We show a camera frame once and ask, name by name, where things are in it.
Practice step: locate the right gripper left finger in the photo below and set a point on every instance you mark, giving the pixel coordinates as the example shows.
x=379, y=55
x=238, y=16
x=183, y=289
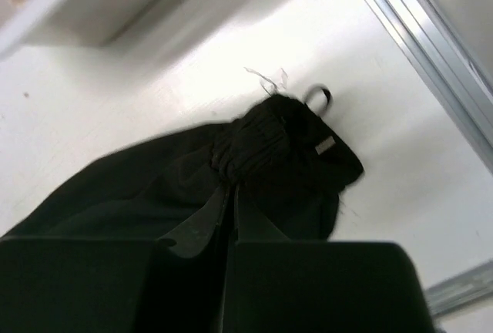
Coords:
x=79, y=284

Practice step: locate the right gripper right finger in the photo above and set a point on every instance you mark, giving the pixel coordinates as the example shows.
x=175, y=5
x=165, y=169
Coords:
x=275, y=284

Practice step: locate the black trousers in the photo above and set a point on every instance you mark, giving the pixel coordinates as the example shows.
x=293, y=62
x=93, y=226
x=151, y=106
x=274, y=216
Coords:
x=279, y=154

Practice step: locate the white plastic basket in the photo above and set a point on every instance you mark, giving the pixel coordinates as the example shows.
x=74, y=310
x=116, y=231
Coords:
x=68, y=22

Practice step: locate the aluminium frame rail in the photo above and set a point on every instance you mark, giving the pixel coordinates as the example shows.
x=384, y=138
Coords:
x=436, y=53

